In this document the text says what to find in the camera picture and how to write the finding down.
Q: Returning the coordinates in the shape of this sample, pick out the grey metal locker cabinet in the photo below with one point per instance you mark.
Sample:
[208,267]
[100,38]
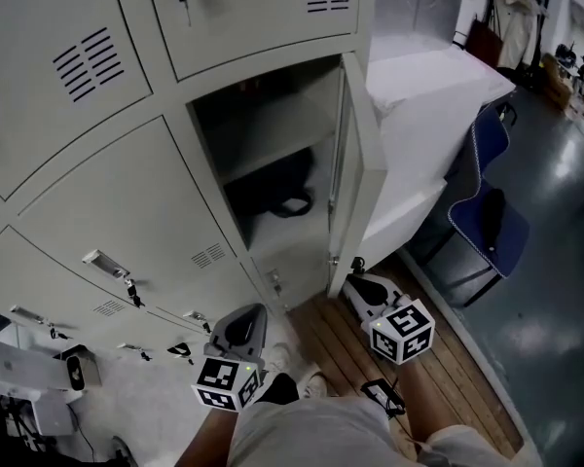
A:
[253,22]

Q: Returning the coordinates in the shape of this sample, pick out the person's white shoe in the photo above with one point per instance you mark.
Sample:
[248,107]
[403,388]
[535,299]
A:
[280,358]
[314,384]

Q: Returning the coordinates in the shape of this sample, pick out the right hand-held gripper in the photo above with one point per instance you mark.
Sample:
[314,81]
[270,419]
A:
[401,331]

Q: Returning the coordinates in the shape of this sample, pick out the blue chair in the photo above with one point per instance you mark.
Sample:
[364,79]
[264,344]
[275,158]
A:
[513,241]

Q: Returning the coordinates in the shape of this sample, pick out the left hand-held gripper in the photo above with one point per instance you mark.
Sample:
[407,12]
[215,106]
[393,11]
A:
[226,384]

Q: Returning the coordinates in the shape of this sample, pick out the brown bag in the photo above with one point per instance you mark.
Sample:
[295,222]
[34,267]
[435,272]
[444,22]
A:
[484,44]

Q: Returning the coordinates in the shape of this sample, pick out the person's grey shirt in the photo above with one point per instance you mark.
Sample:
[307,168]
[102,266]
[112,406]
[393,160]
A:
[316,436]

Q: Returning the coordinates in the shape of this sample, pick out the small grey waste bin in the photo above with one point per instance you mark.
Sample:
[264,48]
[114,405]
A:
[76,373]

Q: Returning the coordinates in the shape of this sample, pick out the black bag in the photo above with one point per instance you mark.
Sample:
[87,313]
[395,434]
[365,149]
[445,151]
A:
[272,183]

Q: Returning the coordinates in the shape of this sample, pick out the wooden plank platform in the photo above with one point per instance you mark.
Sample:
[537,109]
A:
[340,353]

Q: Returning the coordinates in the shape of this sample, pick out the beige coat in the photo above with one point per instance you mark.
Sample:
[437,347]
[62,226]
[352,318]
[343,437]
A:
[518,17]

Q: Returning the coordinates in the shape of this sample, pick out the person's left forearm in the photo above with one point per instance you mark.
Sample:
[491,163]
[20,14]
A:
[207,441]

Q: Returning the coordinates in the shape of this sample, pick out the silver foil panel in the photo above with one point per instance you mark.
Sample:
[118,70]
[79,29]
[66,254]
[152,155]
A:
[413,12]

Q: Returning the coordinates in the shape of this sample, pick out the black garment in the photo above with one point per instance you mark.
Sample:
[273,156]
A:
[494,217]

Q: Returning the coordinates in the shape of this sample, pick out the grey metal locker door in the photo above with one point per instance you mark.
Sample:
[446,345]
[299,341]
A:
[355,173]
[117,192]
[29,280]

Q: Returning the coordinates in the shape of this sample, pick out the white table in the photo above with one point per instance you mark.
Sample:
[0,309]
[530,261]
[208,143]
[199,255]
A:
[418,115]

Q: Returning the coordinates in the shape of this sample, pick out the person's left white shoe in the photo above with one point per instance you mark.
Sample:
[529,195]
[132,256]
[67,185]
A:
[280,358]

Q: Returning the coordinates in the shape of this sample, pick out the person's right forearm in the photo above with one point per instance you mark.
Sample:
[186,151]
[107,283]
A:
[426,402]

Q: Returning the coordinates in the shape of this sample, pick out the white box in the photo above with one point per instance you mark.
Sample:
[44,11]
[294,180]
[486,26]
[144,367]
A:
[19,368]

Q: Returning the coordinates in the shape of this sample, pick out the person's right white shoe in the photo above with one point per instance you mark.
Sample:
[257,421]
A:
[314,384]

